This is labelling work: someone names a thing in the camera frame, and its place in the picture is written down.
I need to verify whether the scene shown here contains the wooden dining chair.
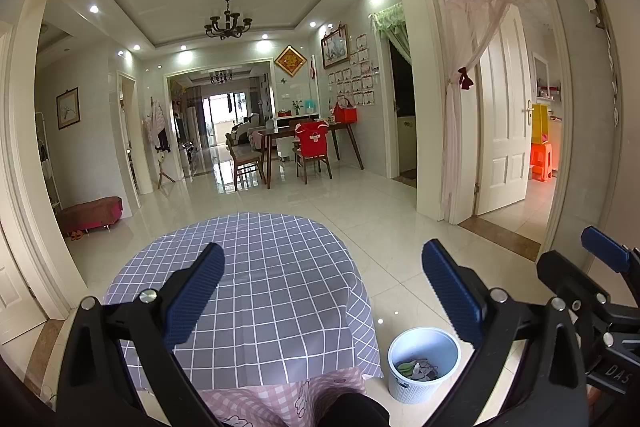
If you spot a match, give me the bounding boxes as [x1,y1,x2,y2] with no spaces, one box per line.
[225,135,266,191]

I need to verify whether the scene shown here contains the green curtain valance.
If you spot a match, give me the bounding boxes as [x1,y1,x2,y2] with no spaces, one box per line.
[369,1,412,54]

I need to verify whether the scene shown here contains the white plastic waste bin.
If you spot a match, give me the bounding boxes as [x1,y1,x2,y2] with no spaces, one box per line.
[387,326,462,406]

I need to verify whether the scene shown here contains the grey checked tablecloth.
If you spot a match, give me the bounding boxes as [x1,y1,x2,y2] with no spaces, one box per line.
[102,211,385,391]

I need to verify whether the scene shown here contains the white sideboard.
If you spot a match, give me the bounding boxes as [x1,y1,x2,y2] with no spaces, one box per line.
[272,109,321,164]

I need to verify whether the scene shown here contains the orange plastic stool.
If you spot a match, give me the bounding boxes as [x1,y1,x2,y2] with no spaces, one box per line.
[529,142,554,180]

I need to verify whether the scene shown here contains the yellow box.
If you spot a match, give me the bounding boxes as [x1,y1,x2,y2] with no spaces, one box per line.
[530,103,550,144]

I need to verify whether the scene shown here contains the black snack wrapper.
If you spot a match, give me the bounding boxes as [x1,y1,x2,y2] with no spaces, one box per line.
[415,359,440,381]

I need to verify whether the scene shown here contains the person's black trouser knee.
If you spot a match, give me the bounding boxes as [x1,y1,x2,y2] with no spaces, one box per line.
[311,391,392,427]

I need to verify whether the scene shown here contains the white panelled door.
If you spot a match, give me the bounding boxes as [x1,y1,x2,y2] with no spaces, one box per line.
[476,4,534,216]

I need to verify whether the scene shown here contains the wooden dining table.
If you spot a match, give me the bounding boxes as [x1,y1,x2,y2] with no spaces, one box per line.
[257,121,365,190]

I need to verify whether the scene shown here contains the red diamond wall ornament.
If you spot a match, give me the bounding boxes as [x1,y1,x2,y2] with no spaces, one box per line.
[273,44,307,74]

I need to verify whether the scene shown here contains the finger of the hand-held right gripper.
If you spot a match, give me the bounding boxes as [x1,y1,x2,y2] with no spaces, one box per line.
[580,226,640,277]
[535,249,612,310]

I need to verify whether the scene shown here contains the wooden coat stand with clothes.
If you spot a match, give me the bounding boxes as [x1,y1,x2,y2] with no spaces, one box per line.
[144,96,176,191]

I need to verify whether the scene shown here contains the pink lace door curtain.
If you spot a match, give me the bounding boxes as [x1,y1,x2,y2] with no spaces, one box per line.
[432,0,539,226]

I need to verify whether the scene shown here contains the person's pink checked clothing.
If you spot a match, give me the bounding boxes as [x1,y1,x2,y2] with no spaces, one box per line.
[200,366,369,427]

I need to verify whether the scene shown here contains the large black chandelier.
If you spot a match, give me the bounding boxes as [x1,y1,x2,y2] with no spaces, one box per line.
[203,0,254,40]

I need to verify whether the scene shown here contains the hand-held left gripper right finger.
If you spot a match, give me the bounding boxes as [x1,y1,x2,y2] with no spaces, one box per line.
[421,239,592,427]

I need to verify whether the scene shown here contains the small framed wall picture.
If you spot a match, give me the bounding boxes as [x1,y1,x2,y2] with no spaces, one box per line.
[55,86,80,130]

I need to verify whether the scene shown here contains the white metal rack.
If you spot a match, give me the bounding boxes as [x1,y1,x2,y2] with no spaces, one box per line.
[37,114,64,214]

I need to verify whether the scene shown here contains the framed flower picture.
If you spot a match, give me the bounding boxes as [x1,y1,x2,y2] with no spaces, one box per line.
[320,24,350,70]

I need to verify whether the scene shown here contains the dark red upholstered bench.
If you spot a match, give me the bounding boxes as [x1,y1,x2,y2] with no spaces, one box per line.
[58,195,124,236]

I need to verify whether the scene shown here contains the chair with red cover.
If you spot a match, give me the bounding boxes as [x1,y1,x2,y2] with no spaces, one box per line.
[292,119,334,186]

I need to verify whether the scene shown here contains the group of wall certificates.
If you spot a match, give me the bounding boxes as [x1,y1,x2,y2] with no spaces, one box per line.
[327,34,376,107]

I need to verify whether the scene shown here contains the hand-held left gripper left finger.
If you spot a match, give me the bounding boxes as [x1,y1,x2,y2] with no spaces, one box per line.
[55,242,226,427]

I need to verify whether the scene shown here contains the white framed mirror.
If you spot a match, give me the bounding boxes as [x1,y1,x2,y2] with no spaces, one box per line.
[532,51,551,90]

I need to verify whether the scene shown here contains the grey sofa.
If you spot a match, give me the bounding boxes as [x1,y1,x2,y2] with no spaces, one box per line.
[230,112,266,146]

